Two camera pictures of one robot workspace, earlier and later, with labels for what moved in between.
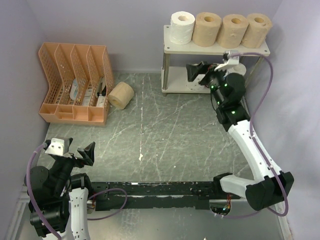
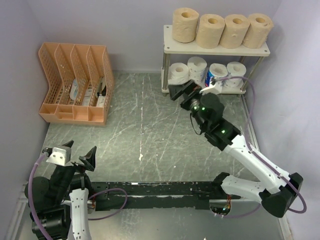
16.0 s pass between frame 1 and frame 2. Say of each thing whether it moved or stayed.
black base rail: stayed
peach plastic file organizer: stayed
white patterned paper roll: stayed
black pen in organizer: stayed
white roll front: moved
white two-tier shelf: stayed
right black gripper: moved
